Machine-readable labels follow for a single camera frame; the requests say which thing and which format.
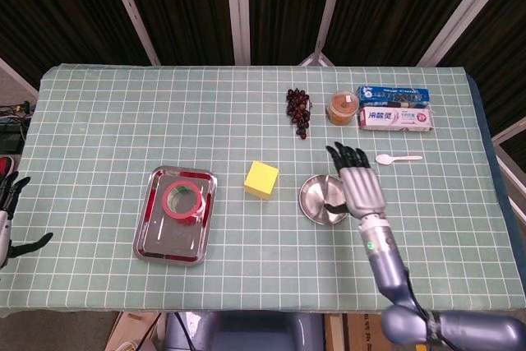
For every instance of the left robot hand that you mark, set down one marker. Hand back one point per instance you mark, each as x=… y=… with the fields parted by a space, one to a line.
x=3 y=227

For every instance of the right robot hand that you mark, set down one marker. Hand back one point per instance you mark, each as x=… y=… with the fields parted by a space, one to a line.
x=363 y=192

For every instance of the yellow sponge block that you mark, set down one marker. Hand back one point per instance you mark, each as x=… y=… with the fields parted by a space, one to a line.
x=261 y=178

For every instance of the red tape roll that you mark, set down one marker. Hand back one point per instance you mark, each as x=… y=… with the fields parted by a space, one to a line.
x=167 y=208

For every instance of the white plastic spoon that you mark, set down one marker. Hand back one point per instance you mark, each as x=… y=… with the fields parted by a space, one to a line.
x=386 y=158

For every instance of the round steel plate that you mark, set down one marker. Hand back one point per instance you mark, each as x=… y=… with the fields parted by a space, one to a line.
x=318 y=195

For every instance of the white pink toothpaste box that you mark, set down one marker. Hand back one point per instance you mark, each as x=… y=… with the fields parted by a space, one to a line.
x=394 y=118

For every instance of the clear jar of rubber bands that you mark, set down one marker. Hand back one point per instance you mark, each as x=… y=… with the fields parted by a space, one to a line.
x=342 y=106

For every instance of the blue carton box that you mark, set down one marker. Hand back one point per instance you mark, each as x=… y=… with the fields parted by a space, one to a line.
x=392 y=95

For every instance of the dark red grape bunch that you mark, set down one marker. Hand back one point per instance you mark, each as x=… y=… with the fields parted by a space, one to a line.
x=299 y=108

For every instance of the printed brown cardboard box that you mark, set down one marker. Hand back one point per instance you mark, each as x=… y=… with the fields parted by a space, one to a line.
x=363 y=334

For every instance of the green checked tablecloth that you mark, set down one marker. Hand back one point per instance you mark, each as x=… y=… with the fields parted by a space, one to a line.
x=102 y=121

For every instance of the rectangular steel tray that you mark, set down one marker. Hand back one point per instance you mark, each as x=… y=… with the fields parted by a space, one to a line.
x=164 y=244

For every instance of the cardboard box with flaps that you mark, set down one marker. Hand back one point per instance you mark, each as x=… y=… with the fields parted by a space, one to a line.
x=131 y=332

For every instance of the blue-grey robot torso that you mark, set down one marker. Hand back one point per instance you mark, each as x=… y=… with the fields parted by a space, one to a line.
x=255 y=332

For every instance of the white metal frame post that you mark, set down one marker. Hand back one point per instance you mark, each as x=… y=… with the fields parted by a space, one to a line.
x=131 y=14
x=328 y=10
x=239 y=10
x=460 y=14

